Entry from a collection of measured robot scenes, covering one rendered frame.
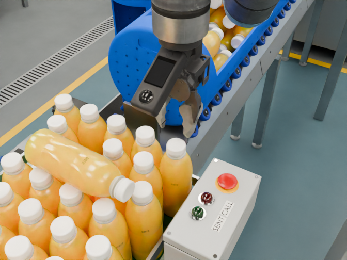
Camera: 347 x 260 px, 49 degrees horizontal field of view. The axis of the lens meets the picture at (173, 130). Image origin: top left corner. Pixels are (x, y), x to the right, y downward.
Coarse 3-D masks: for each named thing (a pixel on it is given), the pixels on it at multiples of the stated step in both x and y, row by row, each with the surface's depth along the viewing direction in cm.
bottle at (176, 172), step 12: (168, 156) 78; (180, 156) 77; (168, 168) 78; (180, 168) 78; (192, 168) 81; (168, 180) 80; (180, 180) 79; (168, 192) 83; (180, 192) 82; (168, 204) 86; (180, 204) 85
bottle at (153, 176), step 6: (132, 168) 77; (156, 168) 77; (132, 174) 76; (138, 174) 75; (144, 174) 75; (150, 174) 75; (156, 174) 76; (132, 180) 76; (138, 180) 75; (144, 180) 75; (150, 180) 75; (156, 180) 76; (162, 180) 79; (156, 186) 77; (162, 186) 79; (156, 192) 78; (162, 192) 81; (162, 198) 82; (162, 204) 83; (162, 210) 84
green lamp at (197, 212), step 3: (195, 207) 66; (198, 207) 66; (201, 207) 66; (192, 210) 66; (195, 210) 65; (198, 210) 65; (201, 210) 66; (192, 213) 66; (195, 213) 65; (198, 213) 65; (201, 213) 65; (195, 216) 65; (198, 216) 65; (201, 216) 65
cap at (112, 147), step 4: (108, 140) 78; (112, 140) 78; (116, 140) 78; (104, 144) 77; (108, 144) 77; (112, 144) 77; (116, 144) 77; (120, 144) 77; (104, 148) 76; (108, 148) 76; (112, 148) 76; (116, 148) 76; (120, 148) 76; (104, 152) 77; (108, 152) 76; (112, 152) 76; (116, 152) 76; (120, 152) 77; (108, 156) 77; (112, 156) 77; (116, 156) 77
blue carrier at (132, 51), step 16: (288, 0) 136; (144, 16) 93; (272, 16) 121; (128, 32) 90; (144, 32) 87; (256, 32) 111; (112, 48) 96; (128, 48) 93; (144, 48) 90; (240, 48) 102; (112, 64) 99; (128, 64) 96; (144, 64) 93; (224, 64) 96; (128, 80) 100; (208, 80) 89; (224, 80) 100; (128, 96) 104; (208, 96) 92; (176, 112) 98
